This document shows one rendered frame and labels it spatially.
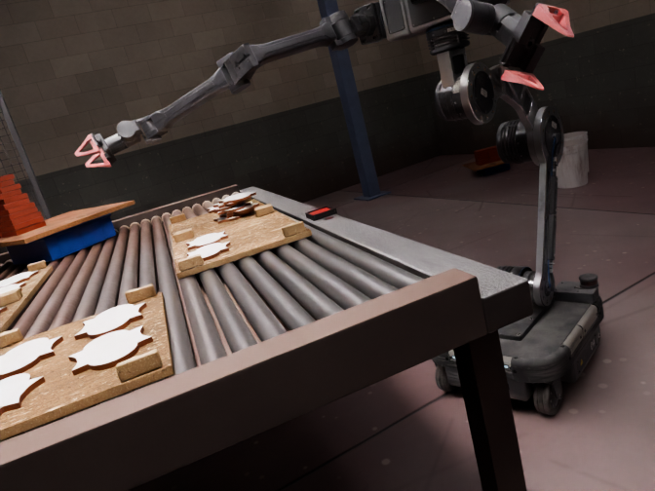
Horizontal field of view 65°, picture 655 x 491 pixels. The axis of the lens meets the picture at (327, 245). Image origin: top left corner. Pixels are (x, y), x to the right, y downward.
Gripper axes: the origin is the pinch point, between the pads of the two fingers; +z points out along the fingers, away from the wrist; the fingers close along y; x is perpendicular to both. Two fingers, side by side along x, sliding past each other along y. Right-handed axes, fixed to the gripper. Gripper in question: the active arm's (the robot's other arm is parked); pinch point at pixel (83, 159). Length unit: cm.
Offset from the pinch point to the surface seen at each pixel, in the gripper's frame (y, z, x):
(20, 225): -40, 37, -7
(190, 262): 45, -15, 60
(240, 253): 43, -27, 63
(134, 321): 69, -2, 70
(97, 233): -45.2, 14.0, 8.2
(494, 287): 98, -53, 98
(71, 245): -37.5, 23.5, 10.5
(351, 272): 74, -41, 83
